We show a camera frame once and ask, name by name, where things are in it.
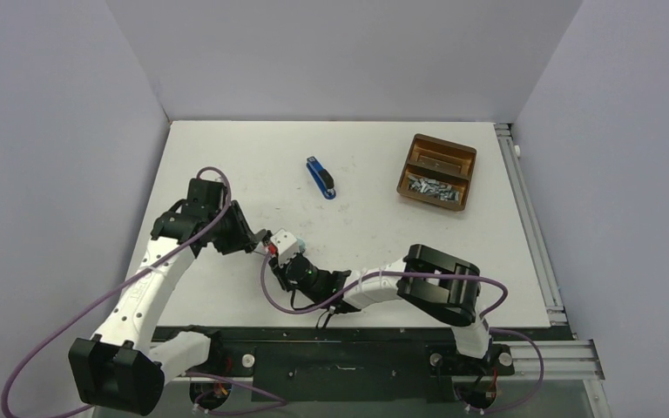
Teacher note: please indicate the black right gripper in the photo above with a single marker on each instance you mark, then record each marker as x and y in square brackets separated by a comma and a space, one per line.
[279, 269]

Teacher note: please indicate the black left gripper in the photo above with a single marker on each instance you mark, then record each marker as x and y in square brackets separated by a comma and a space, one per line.
[241, 238]

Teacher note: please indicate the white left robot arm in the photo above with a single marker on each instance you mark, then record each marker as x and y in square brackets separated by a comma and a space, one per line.
[118, 367]

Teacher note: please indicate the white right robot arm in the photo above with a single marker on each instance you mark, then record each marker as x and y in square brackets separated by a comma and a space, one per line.
[447, 289]

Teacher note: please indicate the pile of staple strips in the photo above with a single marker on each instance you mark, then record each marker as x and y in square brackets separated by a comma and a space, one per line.
[433, 188]

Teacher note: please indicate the brown wooden tray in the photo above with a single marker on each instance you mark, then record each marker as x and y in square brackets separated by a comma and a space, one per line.
[435, 158]

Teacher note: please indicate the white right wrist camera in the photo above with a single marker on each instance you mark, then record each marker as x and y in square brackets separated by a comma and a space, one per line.
[283, 244]

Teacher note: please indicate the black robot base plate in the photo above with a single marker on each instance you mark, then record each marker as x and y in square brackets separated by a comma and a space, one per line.
[355, 364]

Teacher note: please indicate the aluminium side rail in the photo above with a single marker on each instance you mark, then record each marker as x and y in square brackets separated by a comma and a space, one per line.
[572, 359]

